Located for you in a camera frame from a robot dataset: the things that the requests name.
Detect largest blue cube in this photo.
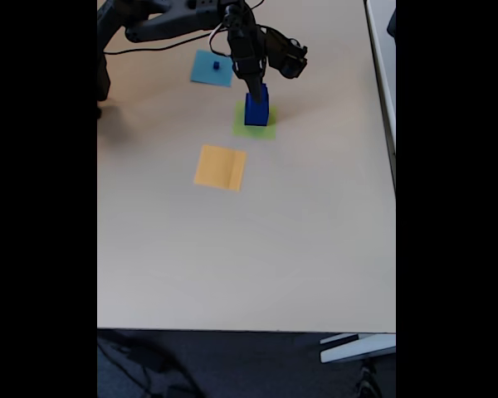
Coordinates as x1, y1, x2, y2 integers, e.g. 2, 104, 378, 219
244, 93, 271, 126

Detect green paper square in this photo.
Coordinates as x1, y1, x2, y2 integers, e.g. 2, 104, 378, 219
231, 101, 278, 141

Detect blue paper square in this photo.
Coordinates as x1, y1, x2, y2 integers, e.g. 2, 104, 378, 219
189, 49, 236, 88

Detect orange paper square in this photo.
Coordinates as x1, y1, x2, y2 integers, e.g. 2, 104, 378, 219
193, 143, 248, 192

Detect white table foot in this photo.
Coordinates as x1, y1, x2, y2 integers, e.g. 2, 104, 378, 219
319, 332, 397, 365

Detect black camera box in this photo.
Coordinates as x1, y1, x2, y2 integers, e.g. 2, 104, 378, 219
265, 27, 309, 80

